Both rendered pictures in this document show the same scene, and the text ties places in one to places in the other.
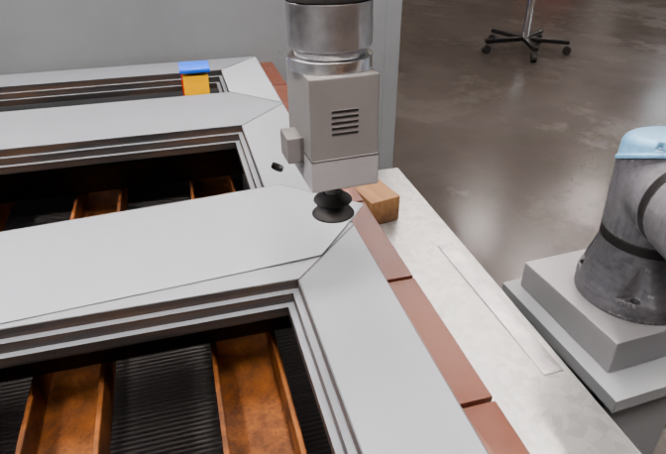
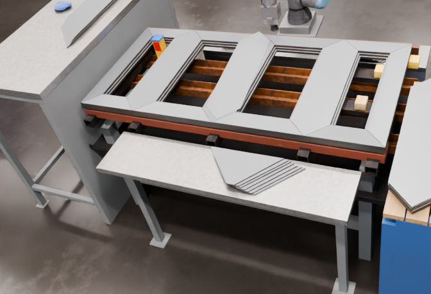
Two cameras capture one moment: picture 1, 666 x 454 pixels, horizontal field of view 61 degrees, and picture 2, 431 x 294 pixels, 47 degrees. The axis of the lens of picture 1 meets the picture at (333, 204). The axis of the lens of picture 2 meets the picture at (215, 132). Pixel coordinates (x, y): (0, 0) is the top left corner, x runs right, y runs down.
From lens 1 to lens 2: 2.36 m
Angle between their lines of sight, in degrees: 35
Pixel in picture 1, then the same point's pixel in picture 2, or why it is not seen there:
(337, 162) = (279, 17)
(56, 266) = (242, 70)
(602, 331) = (304, 27)
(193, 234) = (247, 53)
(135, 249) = (245, 61)
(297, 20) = not seen: outside the picture
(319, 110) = (277, 10)
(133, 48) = (118, 47)
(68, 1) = (102, 43)
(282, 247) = (263, 44)
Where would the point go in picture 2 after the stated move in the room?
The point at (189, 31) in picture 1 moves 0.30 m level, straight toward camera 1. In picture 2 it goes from (128, 31) to (170, 34)
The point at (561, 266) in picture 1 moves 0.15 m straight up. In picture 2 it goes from (285, 23) to (282, 1)
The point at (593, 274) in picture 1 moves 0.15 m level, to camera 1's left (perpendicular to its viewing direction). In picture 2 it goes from (295, 19) to (281, 31)
